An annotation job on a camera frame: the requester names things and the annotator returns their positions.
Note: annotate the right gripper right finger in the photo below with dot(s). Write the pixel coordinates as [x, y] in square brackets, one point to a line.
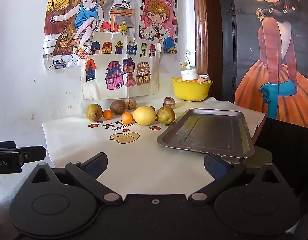
[224, 175]

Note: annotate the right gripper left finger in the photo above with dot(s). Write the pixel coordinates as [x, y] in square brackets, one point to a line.
[86, 174]

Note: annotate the small orange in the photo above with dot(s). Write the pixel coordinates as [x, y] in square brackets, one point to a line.
[127, 118]
[107, 114]

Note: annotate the brown kiwi fruit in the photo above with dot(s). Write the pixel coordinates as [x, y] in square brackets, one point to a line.
[118, 107]

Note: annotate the yellow lemon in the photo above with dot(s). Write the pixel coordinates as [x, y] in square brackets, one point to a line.
[144, 115]

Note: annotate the pale striped pepino melon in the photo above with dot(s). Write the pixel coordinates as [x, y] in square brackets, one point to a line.
[130, 103]

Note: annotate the purple striped pepino melon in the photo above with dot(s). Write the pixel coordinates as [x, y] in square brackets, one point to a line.
[169, 102]

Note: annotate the metal baking tray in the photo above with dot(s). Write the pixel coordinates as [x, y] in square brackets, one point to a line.
[220, 132]

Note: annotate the yellow plastic bowl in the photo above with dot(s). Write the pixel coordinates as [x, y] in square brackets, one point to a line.
[190, 90]

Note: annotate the striped melon in bowl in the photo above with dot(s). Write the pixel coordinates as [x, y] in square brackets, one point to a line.
[202, 80]

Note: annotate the white jar with flowers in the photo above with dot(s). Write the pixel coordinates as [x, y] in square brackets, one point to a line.
[188, 72]

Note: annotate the colourful houses drawing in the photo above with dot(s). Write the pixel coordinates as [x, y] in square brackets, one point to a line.
[120, 67]

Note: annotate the girl in orange dress poster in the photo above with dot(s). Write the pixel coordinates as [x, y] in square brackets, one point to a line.
[273, 85]

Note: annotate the boy with fan drawing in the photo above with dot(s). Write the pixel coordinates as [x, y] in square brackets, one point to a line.
[71, 24]

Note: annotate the girl with teddy drawing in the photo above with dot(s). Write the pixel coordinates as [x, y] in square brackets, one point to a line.
[158, 21]

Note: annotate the brown wooden door frame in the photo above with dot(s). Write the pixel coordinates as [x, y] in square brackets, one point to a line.
[208, 31]

